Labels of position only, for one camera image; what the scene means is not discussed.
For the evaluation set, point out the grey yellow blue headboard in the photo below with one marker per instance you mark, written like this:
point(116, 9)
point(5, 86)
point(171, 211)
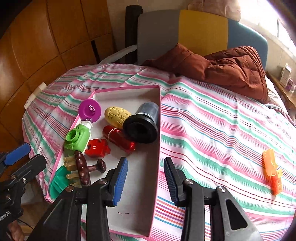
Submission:
point(159, 32)

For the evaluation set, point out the red cylinder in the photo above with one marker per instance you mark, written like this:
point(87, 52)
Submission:
point(119, 140)

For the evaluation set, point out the black rolled mat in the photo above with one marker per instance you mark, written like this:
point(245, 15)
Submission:
point(133, 32)

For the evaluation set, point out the white pillow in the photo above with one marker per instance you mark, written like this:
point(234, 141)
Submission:
point(272, 92)

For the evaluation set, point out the teal green scoop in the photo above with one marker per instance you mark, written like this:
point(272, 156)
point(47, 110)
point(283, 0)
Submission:
point(59, 183)

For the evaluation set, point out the black ribbed cylinder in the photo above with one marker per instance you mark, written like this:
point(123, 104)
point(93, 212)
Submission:
point(141, 125)

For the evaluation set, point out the white box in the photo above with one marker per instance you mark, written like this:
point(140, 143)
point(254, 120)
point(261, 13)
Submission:
point(285, 74)

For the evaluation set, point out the wooden wardrobe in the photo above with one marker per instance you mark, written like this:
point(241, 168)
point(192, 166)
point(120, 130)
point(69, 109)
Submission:
point(46, 46)

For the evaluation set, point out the person's left hand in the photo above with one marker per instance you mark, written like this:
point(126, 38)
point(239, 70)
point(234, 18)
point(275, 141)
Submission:
point(16, 234)

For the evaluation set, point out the wooden shelf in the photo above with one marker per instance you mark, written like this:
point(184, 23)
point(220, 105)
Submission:
point(286, 97)

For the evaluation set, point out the brown beaded wooden massager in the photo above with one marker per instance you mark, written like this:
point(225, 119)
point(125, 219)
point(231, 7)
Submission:
point(82, 169)

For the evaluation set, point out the yellow patterned oval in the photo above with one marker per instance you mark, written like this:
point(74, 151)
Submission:
point(116, 117)

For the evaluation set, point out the purple round strainer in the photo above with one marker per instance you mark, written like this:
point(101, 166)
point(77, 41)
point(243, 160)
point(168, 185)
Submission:
point(90, 110)

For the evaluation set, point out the green toy camera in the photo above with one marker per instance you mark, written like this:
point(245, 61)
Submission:
point(76, 139)

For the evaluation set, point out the red toy block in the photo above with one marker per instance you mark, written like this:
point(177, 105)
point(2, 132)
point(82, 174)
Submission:
point(97, 148)

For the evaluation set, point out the orange plastic comb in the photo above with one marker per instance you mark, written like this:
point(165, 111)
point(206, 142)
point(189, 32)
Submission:
point(269, 162)

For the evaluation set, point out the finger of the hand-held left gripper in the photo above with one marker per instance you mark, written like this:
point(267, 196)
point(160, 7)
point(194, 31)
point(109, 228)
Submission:
point(30, 166)
point(17, 151)

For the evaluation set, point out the purple box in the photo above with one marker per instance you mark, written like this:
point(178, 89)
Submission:
point(291, 85)

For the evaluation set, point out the white pink-edged box tray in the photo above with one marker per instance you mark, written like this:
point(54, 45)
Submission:
point(141, 166)

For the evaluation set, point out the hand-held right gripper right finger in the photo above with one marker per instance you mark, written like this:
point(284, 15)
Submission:
point(172, 183)

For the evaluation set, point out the beige curtain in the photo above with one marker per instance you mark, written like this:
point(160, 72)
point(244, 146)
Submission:
point(212, 5)

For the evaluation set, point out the striped bed sheet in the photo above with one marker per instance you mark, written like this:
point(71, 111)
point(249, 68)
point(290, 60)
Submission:
point(208, 129)

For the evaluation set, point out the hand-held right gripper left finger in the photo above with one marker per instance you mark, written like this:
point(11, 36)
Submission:
point(119, 183)

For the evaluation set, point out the orange-red plastic toy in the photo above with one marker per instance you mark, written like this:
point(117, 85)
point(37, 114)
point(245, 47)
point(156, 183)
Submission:
point(276, 185)

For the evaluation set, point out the brown quilted jacket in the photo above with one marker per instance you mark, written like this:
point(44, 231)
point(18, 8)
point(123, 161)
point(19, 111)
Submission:
point(231, 69)

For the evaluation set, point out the window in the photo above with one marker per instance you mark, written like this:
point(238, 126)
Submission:
point(266, 18)

